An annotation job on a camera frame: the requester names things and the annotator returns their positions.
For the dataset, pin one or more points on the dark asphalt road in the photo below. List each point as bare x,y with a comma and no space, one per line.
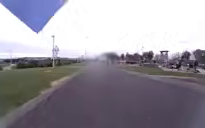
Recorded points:
116,100

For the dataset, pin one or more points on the row of trees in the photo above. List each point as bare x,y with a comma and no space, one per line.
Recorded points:
146,56

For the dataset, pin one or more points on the small bare tree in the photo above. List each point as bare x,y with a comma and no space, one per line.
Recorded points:
56,52

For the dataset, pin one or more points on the grass strip beside pavement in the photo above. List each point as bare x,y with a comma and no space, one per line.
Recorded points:
156,71

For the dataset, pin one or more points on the tower-like structure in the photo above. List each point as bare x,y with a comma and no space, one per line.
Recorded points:
164,56

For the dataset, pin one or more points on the row of dark bushes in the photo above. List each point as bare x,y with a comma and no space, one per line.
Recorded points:
30,64

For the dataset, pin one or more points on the pale grey side pavement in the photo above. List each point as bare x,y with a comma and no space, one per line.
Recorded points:
176,79

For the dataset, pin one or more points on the pale concrete kerb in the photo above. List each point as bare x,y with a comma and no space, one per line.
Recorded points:
30,105

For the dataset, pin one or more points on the blue flag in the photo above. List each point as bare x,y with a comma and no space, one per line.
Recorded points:
33,13

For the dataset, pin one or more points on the grass verge with bushes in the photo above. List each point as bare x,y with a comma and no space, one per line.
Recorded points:
16,83

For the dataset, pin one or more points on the pale lamp post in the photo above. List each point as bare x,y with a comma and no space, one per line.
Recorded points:
53,53

